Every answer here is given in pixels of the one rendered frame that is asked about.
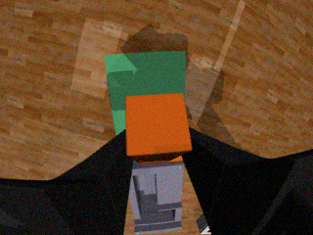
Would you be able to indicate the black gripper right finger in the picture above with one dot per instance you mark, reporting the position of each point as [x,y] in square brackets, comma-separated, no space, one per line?
[239,191]

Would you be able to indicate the orange block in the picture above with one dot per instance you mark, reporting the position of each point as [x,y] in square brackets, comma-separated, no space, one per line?
[157,130]

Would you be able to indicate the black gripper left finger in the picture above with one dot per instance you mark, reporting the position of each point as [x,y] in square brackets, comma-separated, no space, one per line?
[89,199]

